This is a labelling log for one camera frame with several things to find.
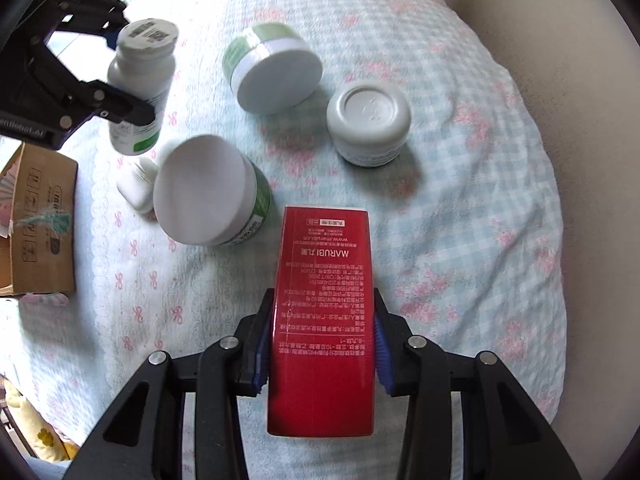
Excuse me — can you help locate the brown cardboard box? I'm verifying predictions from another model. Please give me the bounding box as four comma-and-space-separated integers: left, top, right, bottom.
0, 142, 80, 297

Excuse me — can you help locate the white grey jar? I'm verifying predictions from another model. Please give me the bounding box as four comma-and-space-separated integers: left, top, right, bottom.
326, 83, 412, 168

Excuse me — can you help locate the checkered floral blanket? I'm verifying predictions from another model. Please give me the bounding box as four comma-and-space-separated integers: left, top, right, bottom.
0, 0, 571, 480

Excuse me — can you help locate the white green cream jar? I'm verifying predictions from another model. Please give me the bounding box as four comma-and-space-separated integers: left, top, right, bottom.
222, 23, 323, 115

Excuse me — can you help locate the small white bottle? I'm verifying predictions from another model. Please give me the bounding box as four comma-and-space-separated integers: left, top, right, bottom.
116, 156, 160, 214

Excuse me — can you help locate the white pill bottle green label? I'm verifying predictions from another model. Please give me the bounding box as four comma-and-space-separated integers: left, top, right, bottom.
106, 19, 179, 156

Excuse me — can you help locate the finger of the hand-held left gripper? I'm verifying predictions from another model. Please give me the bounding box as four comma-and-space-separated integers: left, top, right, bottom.
47, 0, 128, 46
30, 40, 156, 133

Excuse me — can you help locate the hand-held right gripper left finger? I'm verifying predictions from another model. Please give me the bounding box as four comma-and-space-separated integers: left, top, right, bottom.
64, 288, 275, 480

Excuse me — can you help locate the red carton box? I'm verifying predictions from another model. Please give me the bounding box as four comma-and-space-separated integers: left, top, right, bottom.
266, 205, 376, 438

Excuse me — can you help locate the large white green jar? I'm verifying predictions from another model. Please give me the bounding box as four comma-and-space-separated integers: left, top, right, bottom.
152, 135, 272, 247

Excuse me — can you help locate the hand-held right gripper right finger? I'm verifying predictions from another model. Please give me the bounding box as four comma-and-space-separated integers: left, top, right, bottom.
373, 287, 583, 480

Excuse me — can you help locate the yellow patterned cloth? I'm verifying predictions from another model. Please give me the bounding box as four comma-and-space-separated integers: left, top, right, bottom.
0, 375, 81, 461

